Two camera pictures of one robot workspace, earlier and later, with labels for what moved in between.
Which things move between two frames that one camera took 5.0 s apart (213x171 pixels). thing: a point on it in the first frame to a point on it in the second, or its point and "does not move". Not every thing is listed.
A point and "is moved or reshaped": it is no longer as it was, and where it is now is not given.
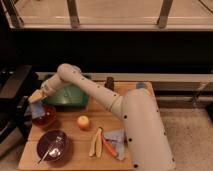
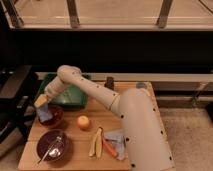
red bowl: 48,119 to 57,116
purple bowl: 47,139 does not move
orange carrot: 109,148 does not move
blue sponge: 37,110 is moved or reshaped
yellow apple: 83,121 does not move
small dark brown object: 110,83 does not move
